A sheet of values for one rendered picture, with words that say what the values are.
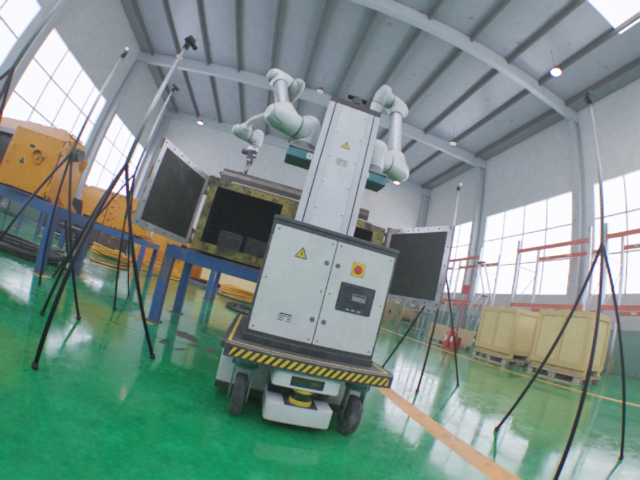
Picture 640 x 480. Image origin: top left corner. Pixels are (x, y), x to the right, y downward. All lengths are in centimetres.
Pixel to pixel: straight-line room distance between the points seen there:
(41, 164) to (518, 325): 758
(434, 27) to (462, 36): 101
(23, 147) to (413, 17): 940
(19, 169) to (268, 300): 286
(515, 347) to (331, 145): 565
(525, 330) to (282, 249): 605
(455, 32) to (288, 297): 993
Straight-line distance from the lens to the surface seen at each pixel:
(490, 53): 1104
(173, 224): 226
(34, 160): 340
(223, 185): 254
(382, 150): 211
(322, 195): 178
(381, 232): 260
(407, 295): 226
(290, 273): 125
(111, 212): 583
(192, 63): 1545
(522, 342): 685
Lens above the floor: 57
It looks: 10 degrees up
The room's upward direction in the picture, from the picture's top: 15 degrees clockwise
